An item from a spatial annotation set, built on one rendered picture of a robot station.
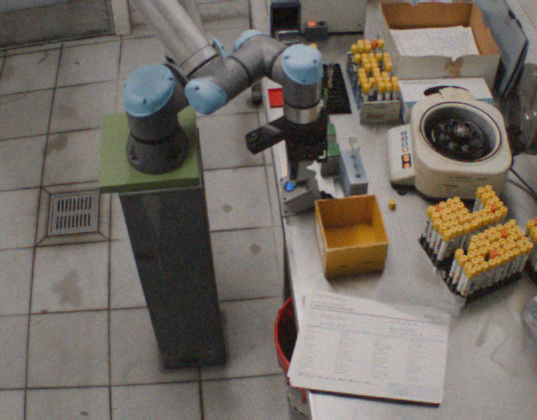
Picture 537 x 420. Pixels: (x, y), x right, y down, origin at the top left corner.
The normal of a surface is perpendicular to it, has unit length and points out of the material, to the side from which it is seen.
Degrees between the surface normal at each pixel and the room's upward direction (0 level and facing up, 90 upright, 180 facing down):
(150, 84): 9
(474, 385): 0
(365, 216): 90
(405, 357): 0
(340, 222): 90
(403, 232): 0
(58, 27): 90
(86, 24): 90
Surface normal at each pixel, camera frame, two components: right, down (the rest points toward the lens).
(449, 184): -0.04, 0.77
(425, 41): 0.00, -0.63
